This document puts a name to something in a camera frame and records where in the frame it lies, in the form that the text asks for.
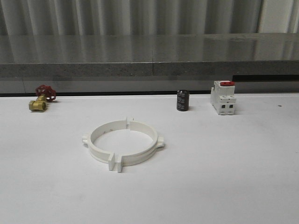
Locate white half pipe clamp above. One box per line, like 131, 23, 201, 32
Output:
115, 119, 164, 173
82, 118, 129, 172

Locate black cylindrical capacitor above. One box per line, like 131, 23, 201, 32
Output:
177, 90, 190, 112

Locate grey stone ledge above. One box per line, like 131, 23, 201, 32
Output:
0, 34, 299, 80

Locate brass valve red handwheel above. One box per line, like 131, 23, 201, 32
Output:
28, 85, 56, 112

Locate white circuit breaker red switch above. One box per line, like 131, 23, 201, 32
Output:
210, 80, 236, 115

